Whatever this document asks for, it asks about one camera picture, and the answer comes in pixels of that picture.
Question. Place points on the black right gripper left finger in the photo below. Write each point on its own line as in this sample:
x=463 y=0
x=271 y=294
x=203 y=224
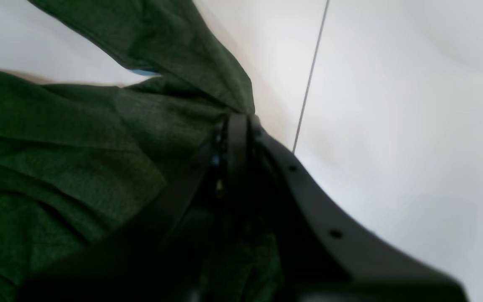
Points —
x=159 y=255

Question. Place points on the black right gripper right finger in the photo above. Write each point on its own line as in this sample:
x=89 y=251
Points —
x=325 y=255

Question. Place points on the dark green t-shirt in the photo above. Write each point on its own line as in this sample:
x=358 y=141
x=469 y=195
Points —
x=78 y=161

